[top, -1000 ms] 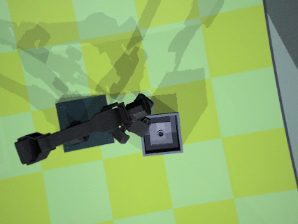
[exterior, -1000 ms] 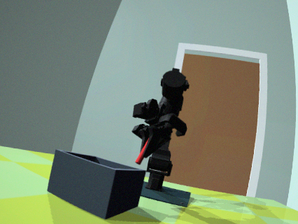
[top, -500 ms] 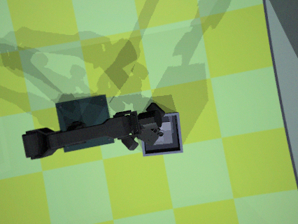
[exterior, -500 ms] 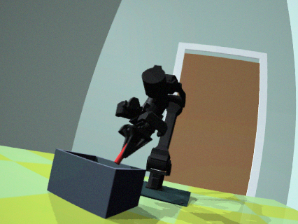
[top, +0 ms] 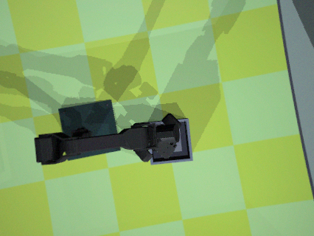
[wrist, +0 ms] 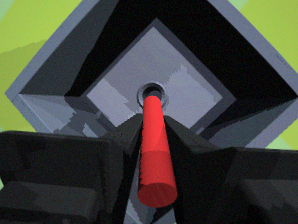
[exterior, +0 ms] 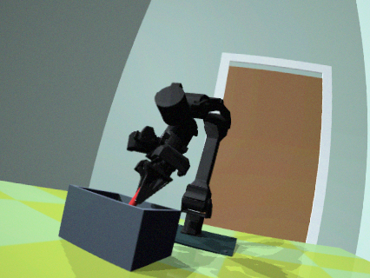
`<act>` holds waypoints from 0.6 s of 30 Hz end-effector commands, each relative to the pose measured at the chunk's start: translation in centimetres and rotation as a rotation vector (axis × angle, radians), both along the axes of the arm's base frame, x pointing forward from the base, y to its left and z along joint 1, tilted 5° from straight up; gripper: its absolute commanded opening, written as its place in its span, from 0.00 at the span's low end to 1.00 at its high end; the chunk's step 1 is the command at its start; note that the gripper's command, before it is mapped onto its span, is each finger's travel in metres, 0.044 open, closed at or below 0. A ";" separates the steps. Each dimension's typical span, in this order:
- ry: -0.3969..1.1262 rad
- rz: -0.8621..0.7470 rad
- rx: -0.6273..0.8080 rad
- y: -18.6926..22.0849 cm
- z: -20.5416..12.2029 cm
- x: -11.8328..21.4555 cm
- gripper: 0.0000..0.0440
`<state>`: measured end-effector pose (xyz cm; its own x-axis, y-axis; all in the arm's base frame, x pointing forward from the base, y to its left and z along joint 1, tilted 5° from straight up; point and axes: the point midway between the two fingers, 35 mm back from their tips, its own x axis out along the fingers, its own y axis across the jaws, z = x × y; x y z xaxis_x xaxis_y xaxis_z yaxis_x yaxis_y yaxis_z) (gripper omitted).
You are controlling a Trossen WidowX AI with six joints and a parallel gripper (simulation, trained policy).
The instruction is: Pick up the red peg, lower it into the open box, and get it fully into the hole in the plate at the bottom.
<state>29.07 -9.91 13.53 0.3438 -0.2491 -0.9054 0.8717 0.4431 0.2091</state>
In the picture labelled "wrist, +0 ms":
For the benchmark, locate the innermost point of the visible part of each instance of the red peg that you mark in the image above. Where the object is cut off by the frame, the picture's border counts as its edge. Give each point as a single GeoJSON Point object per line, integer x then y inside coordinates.
{"type": "Point", "coordinates": [156, 180]}

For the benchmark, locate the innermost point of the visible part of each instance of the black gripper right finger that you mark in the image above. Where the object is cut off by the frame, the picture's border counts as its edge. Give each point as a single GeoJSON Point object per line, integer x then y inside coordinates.
{"type": "Point", "coordinates": [206, 174]}

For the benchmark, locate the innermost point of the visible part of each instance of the dark blue open box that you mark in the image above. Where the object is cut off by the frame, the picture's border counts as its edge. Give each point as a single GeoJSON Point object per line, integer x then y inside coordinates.
{"type": "Point", "coordinates": [259, 87]}

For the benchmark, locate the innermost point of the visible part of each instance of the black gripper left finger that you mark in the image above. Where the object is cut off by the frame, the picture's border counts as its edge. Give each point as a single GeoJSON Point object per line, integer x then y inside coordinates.
{"type": "Point", "coordinates": [105, 164]}

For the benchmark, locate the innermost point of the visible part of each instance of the grey square plate with hole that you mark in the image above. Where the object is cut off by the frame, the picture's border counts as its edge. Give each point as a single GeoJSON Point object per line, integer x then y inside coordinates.
{"type": "Point", "coordinates": [153, 63]}

